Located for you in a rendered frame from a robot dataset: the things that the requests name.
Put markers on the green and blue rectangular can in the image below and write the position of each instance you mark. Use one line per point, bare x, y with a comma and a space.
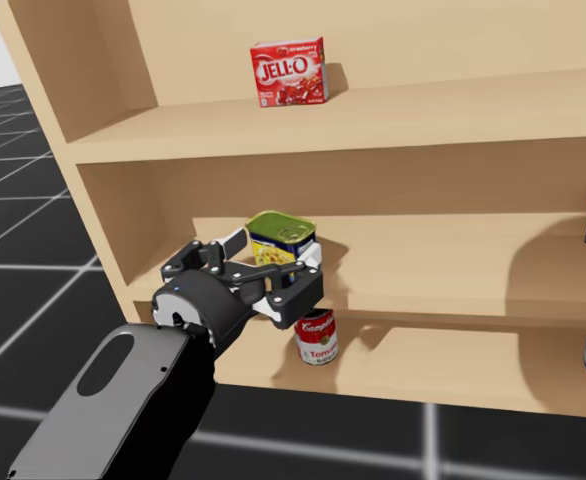
280, 235

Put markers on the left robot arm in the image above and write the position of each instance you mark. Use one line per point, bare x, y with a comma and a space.
133, 400

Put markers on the pale wooden shelf unit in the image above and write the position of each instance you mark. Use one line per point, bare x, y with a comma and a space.
423, 125

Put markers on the red carton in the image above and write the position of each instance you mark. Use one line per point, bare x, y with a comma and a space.
289, 72

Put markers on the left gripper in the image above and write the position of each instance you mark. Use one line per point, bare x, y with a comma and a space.
198, 305

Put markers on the red and white can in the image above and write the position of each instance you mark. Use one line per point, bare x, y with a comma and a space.
318, 340

